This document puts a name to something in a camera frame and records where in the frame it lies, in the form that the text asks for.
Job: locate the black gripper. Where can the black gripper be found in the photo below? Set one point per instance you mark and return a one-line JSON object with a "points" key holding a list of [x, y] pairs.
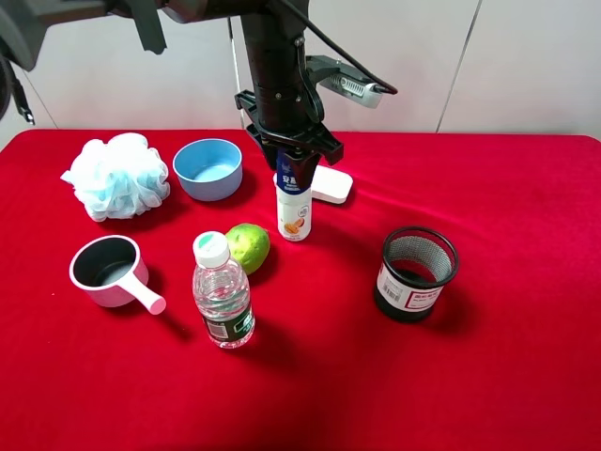
{"points": [[278, 125]]}

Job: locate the blue capped yogurt bottle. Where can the blue capped yogurt bottle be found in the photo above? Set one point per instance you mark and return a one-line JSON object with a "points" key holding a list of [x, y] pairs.
{"points": [[294, 222]]}

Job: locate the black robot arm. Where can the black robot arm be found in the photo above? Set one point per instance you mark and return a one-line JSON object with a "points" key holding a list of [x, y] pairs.
{"points": [[273, 33]]}

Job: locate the white rectangular case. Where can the white rectangular case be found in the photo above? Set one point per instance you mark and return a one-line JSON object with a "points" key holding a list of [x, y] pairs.
{"points": [[328, 185]]}

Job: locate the blue round bowl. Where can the blue round bowl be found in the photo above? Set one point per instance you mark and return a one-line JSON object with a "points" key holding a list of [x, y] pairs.
{"points": [[209, 169]]}

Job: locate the green lime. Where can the green lime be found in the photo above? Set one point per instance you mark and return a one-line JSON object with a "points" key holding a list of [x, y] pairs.
{"points": [[249, 245]]}

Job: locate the clear plastic water bottle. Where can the clear plastic water bottle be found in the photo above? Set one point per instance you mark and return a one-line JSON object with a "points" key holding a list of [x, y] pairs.
{"points": [[221, 292]]}

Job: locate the blue white bath loofah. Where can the blue white bath loofah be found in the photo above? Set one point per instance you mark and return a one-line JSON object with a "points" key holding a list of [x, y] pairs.
{"points": [[118, 179]]}

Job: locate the black mesh pen holder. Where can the black mesh pen holder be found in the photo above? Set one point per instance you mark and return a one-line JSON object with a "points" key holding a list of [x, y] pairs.
{"points": [[417, 263]]}

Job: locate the red tablecloth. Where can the red tablecloth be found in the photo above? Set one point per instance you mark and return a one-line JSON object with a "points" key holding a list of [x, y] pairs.
{"points": [[509, 358]]}

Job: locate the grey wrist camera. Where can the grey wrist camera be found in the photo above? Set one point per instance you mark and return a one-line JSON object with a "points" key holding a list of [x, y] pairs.
{"points": [[343, 80]]}

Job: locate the pink saucepan with handle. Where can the pink saucepan with handle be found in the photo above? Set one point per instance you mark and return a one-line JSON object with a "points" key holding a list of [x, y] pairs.
{"points": [[111, 271]]}

